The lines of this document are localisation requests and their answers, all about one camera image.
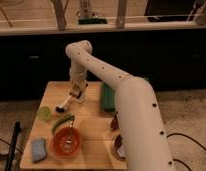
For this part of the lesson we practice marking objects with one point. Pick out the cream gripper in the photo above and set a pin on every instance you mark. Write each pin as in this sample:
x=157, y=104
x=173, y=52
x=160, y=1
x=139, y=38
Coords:
x=77, y=86

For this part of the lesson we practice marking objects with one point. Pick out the wooden block eraser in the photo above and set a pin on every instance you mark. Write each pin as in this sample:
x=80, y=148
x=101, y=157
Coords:
x=76, y=94

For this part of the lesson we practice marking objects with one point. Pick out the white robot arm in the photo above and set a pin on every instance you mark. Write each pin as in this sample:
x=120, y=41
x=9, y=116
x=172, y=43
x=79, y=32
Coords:
x=143, y=135

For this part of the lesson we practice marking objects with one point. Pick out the white paper cup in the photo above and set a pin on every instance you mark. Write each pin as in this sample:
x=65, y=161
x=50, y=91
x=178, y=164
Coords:
x=82, y=98

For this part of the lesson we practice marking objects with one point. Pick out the small green cup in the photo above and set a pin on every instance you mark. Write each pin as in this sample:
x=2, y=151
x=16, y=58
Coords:
x=44, y=113

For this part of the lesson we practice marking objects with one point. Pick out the white dish brush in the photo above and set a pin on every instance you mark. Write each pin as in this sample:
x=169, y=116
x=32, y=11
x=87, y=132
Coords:
x=63, y=106

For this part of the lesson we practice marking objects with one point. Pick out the green plastic tray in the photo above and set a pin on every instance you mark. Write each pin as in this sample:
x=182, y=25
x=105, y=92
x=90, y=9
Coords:
x=107, y=96

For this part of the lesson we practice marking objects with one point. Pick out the wooden table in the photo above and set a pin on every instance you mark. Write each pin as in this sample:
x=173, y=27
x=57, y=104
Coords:
x=97, y=139

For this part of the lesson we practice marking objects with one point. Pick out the brown pine cone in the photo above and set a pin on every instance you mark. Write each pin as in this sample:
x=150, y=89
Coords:
x=114, y=124

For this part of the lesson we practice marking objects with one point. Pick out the metal spoon in bowl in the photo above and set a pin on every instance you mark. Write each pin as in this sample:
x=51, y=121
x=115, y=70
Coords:
x=69, y=138

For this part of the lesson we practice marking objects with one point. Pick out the orange bowl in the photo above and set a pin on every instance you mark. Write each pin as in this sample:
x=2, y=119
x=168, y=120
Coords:
x=60, y=148

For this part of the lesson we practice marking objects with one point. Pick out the dark brown plate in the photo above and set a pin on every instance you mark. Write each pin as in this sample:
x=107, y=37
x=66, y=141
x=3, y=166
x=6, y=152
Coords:
x=117, y=144

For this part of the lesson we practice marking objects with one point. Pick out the blue sponge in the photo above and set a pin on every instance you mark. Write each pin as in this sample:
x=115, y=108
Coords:
x=38, y=151

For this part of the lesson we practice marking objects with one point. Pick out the black stand pole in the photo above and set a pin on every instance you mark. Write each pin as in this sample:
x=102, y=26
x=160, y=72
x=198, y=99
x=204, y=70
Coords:
x=12, y=148

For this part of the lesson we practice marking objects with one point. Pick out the grey cloth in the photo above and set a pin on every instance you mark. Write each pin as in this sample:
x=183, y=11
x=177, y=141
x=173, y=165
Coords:
x=120, y=151

